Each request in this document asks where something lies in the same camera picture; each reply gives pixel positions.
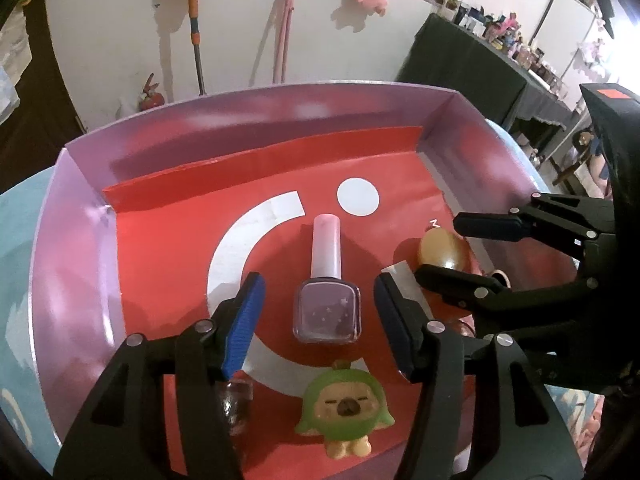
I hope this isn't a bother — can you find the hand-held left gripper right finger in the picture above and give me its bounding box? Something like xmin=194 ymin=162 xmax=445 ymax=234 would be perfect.
xmin=374 ymin=271 xmax=586 ymax=480

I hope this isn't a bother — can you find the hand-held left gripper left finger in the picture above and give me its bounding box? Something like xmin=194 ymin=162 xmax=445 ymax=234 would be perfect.
xmin=52 ymin=272 xmax=266 ymax=480

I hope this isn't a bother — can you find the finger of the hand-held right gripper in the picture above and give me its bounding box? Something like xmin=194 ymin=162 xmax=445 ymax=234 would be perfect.
xmin=415 ymin=260 xmax=618 ymax=337
xmin=452 ymin=191 xmax=617 ymax=263

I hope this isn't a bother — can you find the amber egg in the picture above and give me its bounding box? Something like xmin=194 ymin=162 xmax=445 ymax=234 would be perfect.
xmin=418 ymin=227 xmax=472 ymax=273

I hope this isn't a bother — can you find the purple nail polish bottle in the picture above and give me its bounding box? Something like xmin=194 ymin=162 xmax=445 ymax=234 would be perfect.
xmin=291 ymin=214 xmax=362 ymax=345

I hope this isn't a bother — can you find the glitter bottle dark red cap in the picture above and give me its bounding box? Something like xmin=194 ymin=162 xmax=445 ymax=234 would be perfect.
xmin=216 ymin=379 xmax=256 ymax=457

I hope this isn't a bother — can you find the green yellow toy figure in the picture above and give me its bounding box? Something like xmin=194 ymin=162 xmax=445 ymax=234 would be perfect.
xmin=294 ymin=360 xmax=397 ymax=461

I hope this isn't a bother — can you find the purple cardboard box red inside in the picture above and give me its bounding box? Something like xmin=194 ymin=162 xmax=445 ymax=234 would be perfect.
xmin=31 ymin=79 xmax=551 ymax=480

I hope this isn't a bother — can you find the white cabinet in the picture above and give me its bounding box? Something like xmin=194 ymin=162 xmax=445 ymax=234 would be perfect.
xmin=532 ymin=0 xmax=608 ymax=76

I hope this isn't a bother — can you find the dark cloth covered dresser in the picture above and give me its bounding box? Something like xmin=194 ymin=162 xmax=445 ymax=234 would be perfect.
xmin=397 ymin=12 xmax=591 ymax=186

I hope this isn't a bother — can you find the row of cosmetic bottles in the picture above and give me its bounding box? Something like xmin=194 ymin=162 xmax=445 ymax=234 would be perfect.
xmin=430 ymin=0 xmax=576 ymax=96

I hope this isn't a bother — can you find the red plush toy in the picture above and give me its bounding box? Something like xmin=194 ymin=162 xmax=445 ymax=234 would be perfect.
xmin=139 ymin=74 xmax=166 ymax=111

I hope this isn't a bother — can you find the dark brown door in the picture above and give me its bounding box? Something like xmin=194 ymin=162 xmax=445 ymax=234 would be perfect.
xmin=0 ymin=0 xmax=83 ymax=186

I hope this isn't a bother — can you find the clear plastic bag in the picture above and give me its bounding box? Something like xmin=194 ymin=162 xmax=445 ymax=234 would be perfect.
xmin=0 ymin=20 xmax=22 ymax=111

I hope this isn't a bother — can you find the pink long handle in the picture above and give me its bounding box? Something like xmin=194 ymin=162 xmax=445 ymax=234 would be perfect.
xmin=272 ymin=0 xmax=296 ymax=83

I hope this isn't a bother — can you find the mop handle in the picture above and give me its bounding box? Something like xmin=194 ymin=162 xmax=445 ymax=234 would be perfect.
xmin=187 ymin=0 xmax=207 ymax=96

